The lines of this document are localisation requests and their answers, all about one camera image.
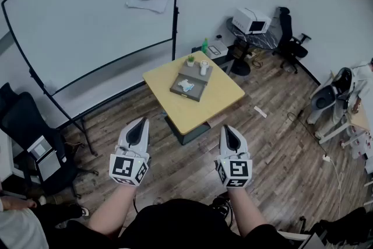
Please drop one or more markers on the grey white robot device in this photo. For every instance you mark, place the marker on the grey white robot device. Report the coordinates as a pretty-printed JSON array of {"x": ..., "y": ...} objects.
[{"x": 326, "y": 96}]

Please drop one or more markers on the white handheld fan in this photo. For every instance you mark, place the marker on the white handheld fan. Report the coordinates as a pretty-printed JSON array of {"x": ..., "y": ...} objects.
[{"x": 203, "y": 67}]

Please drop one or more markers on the green plastic bottle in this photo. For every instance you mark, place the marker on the green plastic bottle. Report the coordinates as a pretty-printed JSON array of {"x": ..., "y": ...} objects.
[{"x": 204, "y": 46}]

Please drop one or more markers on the white microwave oven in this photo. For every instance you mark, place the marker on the white microwave oven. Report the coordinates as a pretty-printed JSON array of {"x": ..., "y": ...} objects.
[{"x": 247, "y": 19}]

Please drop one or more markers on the white paper strip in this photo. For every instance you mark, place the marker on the white paper strip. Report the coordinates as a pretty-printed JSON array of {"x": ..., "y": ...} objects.
[{"x": 260, "y": 111}]

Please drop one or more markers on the white box appliance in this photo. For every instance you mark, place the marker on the white box appliance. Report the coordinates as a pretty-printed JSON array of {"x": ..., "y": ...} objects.
[{"x": 217, "y": 49}]

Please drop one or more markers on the large whiteboard with black stand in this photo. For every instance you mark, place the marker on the large whiteboard with black stand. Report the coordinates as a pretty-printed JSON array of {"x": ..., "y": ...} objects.
[{"x": 87, "y": 23}]

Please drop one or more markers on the small green potted plant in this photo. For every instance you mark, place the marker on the small green potted plant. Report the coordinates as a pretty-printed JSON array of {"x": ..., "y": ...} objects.
[{"x": 190, "y": 60}]

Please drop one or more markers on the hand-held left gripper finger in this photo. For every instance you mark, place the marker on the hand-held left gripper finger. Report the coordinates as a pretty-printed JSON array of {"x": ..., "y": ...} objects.
[
  {"x": 123, "y": 138},
  {"x": 145, "y": 140}
]

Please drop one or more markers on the person's black shirt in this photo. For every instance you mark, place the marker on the person's black shirt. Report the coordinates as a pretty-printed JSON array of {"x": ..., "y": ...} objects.
[{"x": 186, "y": 227}]

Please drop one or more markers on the round black marble table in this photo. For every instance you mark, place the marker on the round black marble table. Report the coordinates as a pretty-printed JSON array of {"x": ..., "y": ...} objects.
[{"x": 262, "y": 38}]

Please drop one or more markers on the white power adapter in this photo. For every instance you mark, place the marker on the white power adapter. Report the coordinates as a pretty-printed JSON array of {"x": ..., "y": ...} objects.
[{"x": 326, "y": 158}]

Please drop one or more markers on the grey drawer box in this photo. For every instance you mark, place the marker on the grey drawer box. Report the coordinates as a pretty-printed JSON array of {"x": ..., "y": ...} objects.
[{"x": 198, "y": 90}]

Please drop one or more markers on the white frame table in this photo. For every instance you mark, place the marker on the white frame table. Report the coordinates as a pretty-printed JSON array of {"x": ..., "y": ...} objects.
[{"x": 338, "y": 131}]

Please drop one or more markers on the black side table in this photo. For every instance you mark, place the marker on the black side table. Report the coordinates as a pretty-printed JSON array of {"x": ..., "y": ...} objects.
[{"x": 225, "y": 62}]

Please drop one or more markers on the person's right forearm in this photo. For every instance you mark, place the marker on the person's right forearm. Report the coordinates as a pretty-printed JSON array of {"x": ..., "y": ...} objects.
[{"x": 247, "y": 210}]

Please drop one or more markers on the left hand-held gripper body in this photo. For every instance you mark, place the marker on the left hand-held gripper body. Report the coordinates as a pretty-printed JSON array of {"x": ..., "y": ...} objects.
[{"x": 125, "y": 167}]

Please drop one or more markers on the black office chair with armrests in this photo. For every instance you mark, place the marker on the black office chair with armrests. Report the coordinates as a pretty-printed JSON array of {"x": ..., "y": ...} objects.
[{"x": 288, "y": 35}]

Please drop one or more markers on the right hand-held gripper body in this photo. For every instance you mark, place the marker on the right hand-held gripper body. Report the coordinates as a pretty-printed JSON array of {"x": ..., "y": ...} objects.
[{"x": 237, "y": 169}]

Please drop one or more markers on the black chair holding notebooks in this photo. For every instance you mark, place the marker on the black chair holding notebooks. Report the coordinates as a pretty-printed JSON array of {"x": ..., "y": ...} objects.
[{"x": 23, "y": 125}]

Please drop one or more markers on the person's left forearm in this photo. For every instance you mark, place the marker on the person's left forearm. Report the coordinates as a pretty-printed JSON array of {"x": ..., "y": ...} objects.
[{"x": 112, "y": 210}]

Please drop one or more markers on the yellow wooden table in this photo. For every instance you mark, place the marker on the yellow wooden table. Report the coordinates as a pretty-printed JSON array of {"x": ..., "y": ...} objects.
[{"x": 215, "y": 105}]

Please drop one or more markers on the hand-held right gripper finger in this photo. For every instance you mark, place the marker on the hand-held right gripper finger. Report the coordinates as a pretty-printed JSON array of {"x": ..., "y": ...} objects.
[
  {"x": 223, "y": 143},
  {"x": 242, "y": 144}
]

